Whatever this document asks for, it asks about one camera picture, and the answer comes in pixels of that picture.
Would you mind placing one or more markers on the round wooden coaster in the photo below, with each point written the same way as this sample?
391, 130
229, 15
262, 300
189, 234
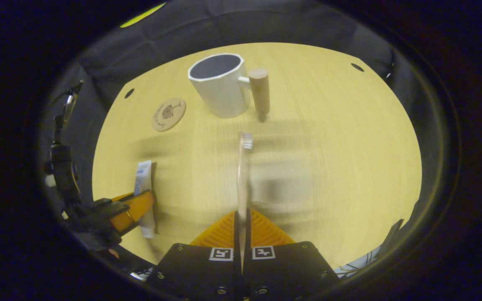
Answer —
168, 115

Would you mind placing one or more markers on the black backdrop cloth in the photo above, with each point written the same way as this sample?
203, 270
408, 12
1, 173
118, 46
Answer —
174, 29

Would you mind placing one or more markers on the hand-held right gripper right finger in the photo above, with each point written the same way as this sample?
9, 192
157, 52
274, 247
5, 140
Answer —
287, 271

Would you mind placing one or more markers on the pale wooden toothbrush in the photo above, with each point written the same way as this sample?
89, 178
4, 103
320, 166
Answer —
242, 179

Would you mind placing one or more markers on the white toothpaste tube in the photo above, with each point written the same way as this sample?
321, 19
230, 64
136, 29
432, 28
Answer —
143, 175

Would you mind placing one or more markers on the light wooden desktop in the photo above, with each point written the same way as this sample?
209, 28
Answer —
329, 159

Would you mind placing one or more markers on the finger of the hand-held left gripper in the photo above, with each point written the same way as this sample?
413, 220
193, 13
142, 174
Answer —
136, 205

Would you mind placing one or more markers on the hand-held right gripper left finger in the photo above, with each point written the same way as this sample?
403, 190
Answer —
199, 271

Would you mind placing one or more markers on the small black block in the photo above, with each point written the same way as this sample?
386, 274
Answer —
389, 238

